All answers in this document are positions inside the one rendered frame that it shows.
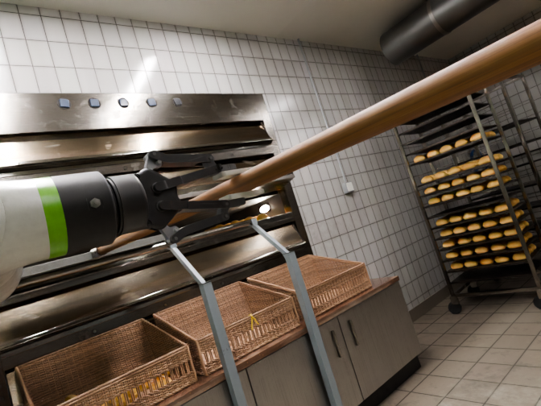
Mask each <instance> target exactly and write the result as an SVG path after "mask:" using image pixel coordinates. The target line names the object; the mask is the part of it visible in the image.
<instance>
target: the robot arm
mask: <svg viewBox="0 0 541 406"><path fill-rule="evenodd" d="M143 160H144V162H145V165H144V169H143V170H141V171H140V172H138V173H135V174H128V175H121V176H109V177H106V178H105V177H104V176H103V175H102V174H101V173H100V172H84V173H77V174H69V175H62V176H49V177H41V178H34V179H26V180H0V304H1V303H2V302H3V301H4V300H5V299H7V298H8V297H9V296H10V295H11V294H12V293H13V291H14V290H15V289H16V288H17V286H18V285H19V281H20V280H21V277H22V274H23V267H24V266H26V265H29V264H32V263H37V262H40V261H43V260H46V259H53V258H56V257H60V256H63V255H69V254H73V253H77V252H80V251H86V250H90V249H93V248H97V247H103V246H107V245H110V244H112V243H113V242H114V240H115V239H116V237H117V235H118V236H119V235H123V234H129V233H133V232H137V231H140V230H155V231H158V230H159V231H160V233H161V234H162V235H163V236H164V237H165V243H166V244H167V245H168V246H169V245H172V244H175V243H178V242H179V241H180V240H181V239H183V238H184V237H185V236H186V235H187V234H190V233H193V232H196V231H198V230H202V229H204V228H206V227H209V226H213V225H216V224H217V223H220V222H224V221H226V220H228V219H229V214H228V212H229V209H231V208H235V207H239V206H241V205H244V204H245V203H246V200H245V199H246V198H250V197H256V196H258V195H260V194H263V193H264V189H263V188H261V189H256V190H252V191H247V192H242V193H234V194H229V195H226V196H224V197H222V198H219V200H216V201H181V200H180V198H179V196H178V195H177V188H179V187H182V186H185V185H187V184H191V183H194V182H197V181H199V180H203V179H206V178H209V177H211V176H214V177H213V180H214V181H215V180H224V179H229V178H234V177H235V176H238V175H240V174H242V173H243V172H245V171H247V170H249V169H251V168H253V167H249V168H240V169H237V168H236V165H235V164H223V165H221V164H216V163H215V162H214V158H213V155H211V154H164V153H162V152H159V151H155V150H151V151H149V152H148V153H147V154H146V155H145V156H144V157H143ZM160 167H161V168H169V167H204V169H201V170H199V171H195V172H191V173H189V174H185V175H182V176H177V177H173V178H171V179H169V178H167V177H165V176H163V175H161V174H159V173H157V172H155V171H153V169H158V168H160ZM207 211H217V215H216V216H213V217H209V218H206V219H204V220H201V221H198V222H195V223H192V224H190V225H187V226H184V227H181V228H178V227H177V226H173V227H169V226H167V224H168V223H169V222H170V221H171V220H172V219H173V217H174V216H175V215H176V214H177V213H190V212H207Z"/></svg>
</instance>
